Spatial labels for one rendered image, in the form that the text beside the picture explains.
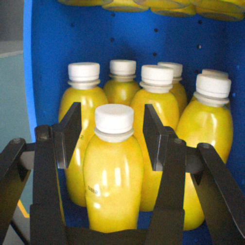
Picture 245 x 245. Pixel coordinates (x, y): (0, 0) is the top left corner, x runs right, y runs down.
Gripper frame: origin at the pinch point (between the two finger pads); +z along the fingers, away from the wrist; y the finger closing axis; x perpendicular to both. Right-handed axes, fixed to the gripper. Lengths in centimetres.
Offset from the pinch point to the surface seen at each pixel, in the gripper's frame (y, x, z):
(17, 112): -73, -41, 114
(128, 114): 1.5, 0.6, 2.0
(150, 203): 5.6, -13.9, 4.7
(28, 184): -77, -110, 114
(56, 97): -7.5, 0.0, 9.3
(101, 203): -1.0, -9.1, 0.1
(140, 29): 4.0, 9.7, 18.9
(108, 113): -0.4, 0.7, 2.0
